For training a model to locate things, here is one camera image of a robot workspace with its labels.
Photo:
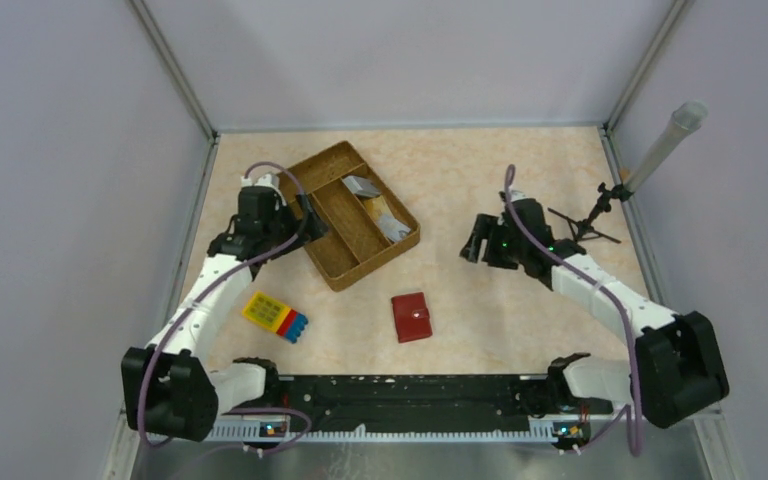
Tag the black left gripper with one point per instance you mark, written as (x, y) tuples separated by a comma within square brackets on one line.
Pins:
[(311, 226)]

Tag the brown woven divided tray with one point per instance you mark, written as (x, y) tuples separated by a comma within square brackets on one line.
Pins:
[(355, 246)]

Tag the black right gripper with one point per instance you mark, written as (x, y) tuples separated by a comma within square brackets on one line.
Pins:
[(487, 227)]

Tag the yellow red blue toy block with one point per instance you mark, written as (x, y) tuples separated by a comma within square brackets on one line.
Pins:
[(275, 316)]

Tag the gold cards in tray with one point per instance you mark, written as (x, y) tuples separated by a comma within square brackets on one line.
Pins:
[(392, 228)]

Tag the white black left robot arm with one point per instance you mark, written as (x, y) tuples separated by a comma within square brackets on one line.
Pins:
[(168, 389)]

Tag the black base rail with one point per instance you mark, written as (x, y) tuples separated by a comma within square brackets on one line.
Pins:
[(423, 407)]

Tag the black mini tripod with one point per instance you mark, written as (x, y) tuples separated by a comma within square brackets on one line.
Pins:
[(584, 230)]

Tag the grey credit cards stack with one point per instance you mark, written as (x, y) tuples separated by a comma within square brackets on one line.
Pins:
[(361, 187)]

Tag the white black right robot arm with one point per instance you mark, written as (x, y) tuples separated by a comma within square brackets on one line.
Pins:
[(673, 368)]

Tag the red leather card holder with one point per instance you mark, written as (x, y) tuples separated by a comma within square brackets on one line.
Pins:
[(412, 317)]

